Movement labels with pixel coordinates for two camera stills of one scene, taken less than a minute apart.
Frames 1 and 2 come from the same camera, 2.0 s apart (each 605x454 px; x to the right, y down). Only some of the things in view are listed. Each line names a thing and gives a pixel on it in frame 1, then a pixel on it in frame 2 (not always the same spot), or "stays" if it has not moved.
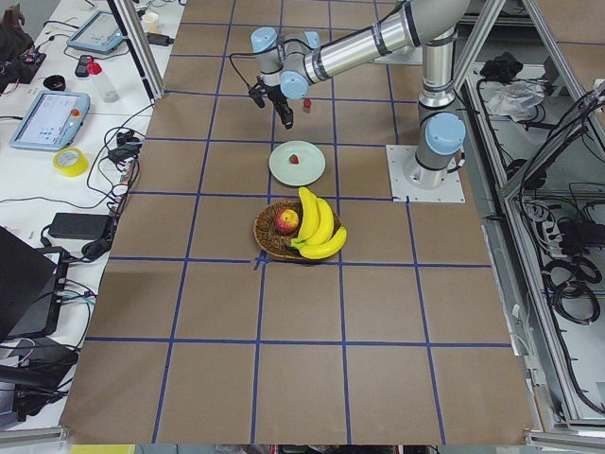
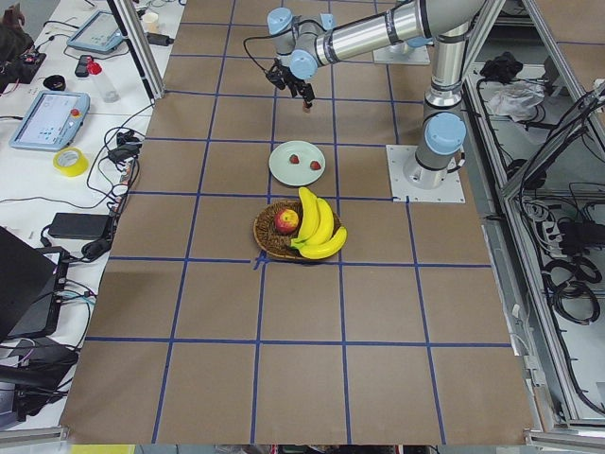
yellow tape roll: x=76 y=169 stays
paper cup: x=151 y=23 stays
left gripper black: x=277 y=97 -> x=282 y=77
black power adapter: x=84 y=226 stays
